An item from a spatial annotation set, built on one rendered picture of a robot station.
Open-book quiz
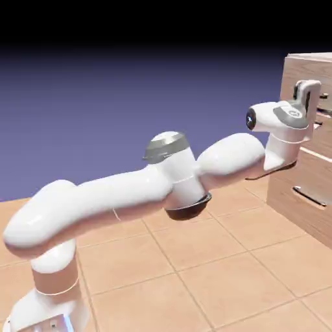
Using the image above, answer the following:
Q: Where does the free-handled wood drawer front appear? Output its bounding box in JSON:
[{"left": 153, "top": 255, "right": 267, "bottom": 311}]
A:
[{"left": 266, "top": 147, "right": 332, "bottom": 250}]

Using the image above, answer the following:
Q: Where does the light wood cabinet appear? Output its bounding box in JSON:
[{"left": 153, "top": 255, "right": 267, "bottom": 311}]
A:
[{"left": 266, "top": 52, "right": 332, "bottom": 250}]

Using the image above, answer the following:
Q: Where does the long dark metal drawer handle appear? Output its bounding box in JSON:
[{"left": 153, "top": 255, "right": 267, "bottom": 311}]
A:
[{"left": 291, "top": 185, "right": 328, "bottom": 209}]

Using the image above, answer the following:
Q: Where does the handle-gripped wood drawer front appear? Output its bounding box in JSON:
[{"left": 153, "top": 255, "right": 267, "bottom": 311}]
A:
[{"left": 279, "top": 60, "right": 332, "bottom": 162}]

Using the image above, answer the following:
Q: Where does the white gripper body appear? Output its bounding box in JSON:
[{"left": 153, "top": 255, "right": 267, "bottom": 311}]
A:
[{"left": 300, "top": 80, "right": 322, "bottom": 143}]

